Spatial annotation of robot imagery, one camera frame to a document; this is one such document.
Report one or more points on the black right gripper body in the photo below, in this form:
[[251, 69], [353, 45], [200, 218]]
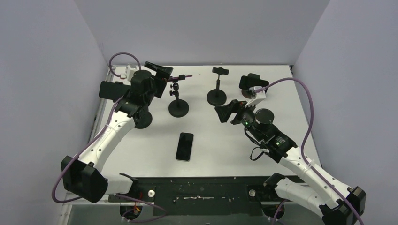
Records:
[[234, 111]]

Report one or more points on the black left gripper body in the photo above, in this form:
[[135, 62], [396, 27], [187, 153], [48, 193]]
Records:
[[158, 85]]

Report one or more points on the purple cased phone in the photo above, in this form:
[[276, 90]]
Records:
[[182, 77]]

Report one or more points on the black round-base phone stand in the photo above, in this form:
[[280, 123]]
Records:
[[217, 97]]

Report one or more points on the black ball-joint phone stand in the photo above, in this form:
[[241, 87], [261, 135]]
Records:
[[178, 107]]

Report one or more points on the silver-edged black phone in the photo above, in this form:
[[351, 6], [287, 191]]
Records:
[[184, 147]]

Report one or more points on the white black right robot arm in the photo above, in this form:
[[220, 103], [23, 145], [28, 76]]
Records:
[[333, 201]]

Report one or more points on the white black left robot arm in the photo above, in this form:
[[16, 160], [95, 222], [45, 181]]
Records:
[[81, 174]]

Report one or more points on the brown-base small phone stand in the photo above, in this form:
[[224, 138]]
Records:
[[246, 93]]

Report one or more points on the black phone on brown stand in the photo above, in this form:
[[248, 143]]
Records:
[[247, 82]]

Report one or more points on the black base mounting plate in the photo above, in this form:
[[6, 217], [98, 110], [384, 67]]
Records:
[[207, 196]]

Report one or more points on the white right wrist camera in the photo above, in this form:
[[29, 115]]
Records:
[[258, 95]]

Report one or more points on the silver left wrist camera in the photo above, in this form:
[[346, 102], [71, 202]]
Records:
[[128, 72]]

